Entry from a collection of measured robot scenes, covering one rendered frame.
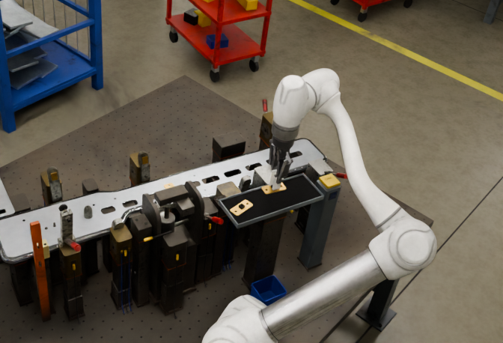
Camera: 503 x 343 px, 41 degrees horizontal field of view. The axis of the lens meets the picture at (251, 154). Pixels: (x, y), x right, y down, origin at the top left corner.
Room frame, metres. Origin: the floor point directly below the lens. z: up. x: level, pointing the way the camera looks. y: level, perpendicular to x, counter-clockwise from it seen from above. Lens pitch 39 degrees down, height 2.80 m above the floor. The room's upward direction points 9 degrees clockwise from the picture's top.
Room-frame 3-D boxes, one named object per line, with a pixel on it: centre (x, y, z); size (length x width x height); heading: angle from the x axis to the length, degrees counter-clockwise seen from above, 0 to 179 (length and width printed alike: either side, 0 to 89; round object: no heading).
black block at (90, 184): (1.93, 0.61, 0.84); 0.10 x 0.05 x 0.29; 36
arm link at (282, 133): (1.80, -0.10, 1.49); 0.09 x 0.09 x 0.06
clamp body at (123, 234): (1.60, 0.40, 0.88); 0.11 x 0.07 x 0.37; 36
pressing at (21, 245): (1.96, 0.27, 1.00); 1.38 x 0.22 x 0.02; 126
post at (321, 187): (1.96, -0.31, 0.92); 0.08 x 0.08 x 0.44; 36
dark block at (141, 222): (1.63, 0.34, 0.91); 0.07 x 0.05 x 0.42; 36
